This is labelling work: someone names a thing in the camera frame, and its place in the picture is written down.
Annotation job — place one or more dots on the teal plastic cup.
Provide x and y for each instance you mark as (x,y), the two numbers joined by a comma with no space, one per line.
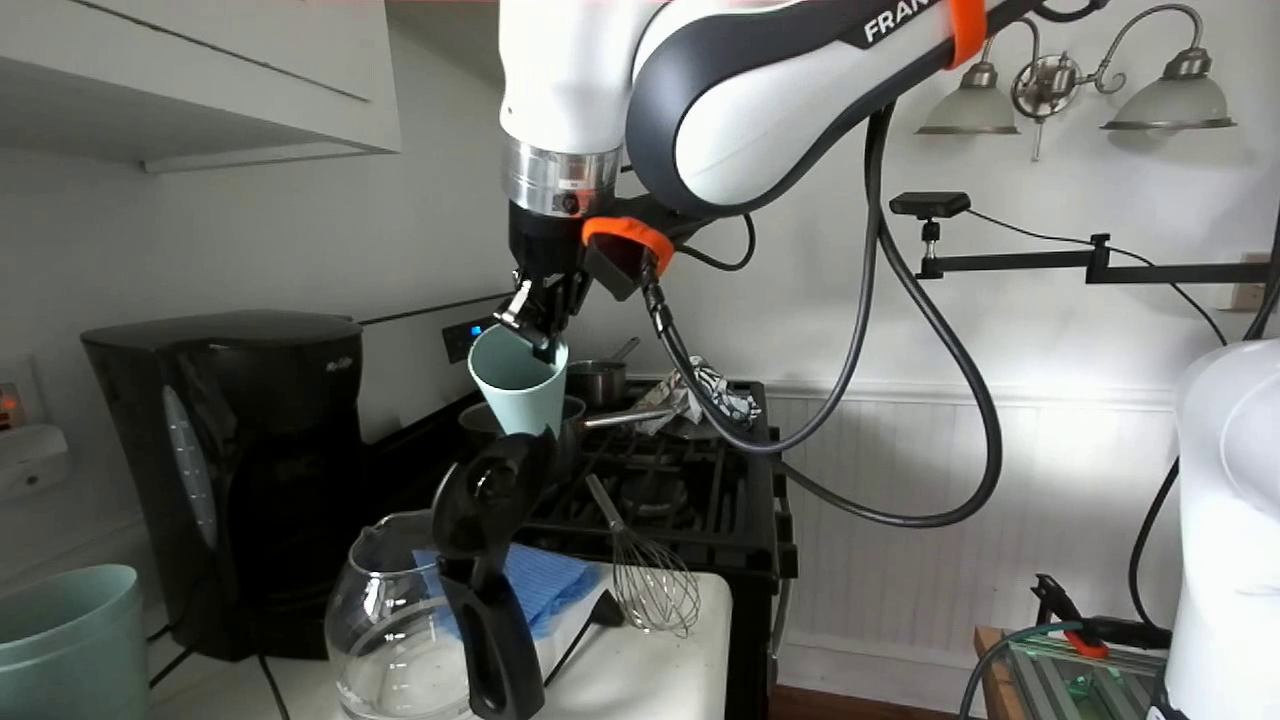
(521,394)

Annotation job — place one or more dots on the white wall outlet strip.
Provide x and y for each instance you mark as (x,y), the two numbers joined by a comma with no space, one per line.
(28,452)

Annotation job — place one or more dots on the teal canister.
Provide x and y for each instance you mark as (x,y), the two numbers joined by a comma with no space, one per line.
(64,654)

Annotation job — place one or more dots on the black and steel gas stove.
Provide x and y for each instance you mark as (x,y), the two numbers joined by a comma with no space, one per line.
(723,504)

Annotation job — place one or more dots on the wall lamp with glass shades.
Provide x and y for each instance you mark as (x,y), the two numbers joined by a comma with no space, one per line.
(1174,102)

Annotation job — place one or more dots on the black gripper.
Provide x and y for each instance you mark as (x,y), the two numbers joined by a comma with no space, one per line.
(548,260)

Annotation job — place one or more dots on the black camera arm mount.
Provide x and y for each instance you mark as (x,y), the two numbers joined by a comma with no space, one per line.
(935,207)

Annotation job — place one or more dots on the patterned kitchen towel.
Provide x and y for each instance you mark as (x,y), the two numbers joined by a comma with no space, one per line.
(707,394)

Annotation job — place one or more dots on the green topped side table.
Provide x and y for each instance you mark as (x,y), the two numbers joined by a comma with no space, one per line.
(1065,672)

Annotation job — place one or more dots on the black coffee maker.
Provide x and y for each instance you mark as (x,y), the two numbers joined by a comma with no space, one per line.
(254,464)

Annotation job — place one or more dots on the blue dish cloth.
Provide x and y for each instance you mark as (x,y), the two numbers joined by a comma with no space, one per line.
(553,587)

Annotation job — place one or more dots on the small black utensil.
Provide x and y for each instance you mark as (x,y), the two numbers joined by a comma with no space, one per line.
(607,611)

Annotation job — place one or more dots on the small steel saucepan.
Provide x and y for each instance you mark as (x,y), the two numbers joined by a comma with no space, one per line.
(600,387)

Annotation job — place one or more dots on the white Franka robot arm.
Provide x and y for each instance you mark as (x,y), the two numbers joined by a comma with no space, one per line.
(745,106)

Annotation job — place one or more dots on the white wall cabinet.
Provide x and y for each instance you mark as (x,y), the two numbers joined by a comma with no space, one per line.
(200,55)

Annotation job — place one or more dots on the red and black clamp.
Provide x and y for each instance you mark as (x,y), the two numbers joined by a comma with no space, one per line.
(1086,624)

